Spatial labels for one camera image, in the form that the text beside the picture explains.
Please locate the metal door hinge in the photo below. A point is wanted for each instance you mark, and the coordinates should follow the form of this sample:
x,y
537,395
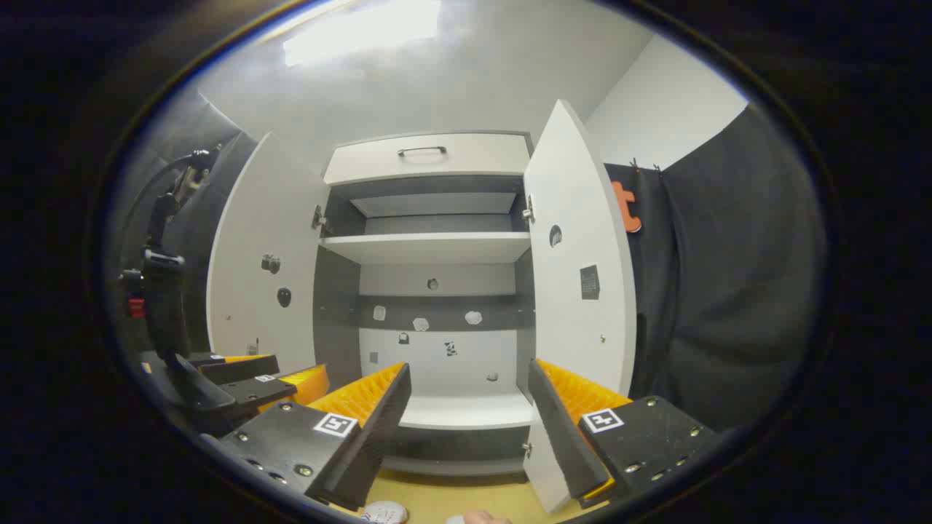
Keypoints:
x,y
528,212
319,218

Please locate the white cabinet drawer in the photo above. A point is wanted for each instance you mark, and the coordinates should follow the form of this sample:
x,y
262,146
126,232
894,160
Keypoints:
x,y
364,164

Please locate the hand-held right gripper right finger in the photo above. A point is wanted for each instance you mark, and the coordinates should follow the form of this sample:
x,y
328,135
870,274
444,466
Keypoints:
x,y
561,429

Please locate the white shoe cabinet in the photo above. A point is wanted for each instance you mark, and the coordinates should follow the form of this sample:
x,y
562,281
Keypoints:
x,y
437,364

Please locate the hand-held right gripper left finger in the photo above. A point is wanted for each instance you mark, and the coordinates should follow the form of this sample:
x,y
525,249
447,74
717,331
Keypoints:
x,y
378,429

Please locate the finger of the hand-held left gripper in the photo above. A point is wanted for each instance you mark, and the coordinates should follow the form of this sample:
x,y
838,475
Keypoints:
x,y
240,370
255,393

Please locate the white cabinet shelf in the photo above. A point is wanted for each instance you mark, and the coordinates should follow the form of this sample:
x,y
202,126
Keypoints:
x,y
429,249

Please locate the white striped shoe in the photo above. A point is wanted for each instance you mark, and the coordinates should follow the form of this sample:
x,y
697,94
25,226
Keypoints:
x,y
384,514

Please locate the white cabinet door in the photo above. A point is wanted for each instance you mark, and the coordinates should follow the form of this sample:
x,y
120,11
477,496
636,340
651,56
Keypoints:
x,y
255,240
575,218

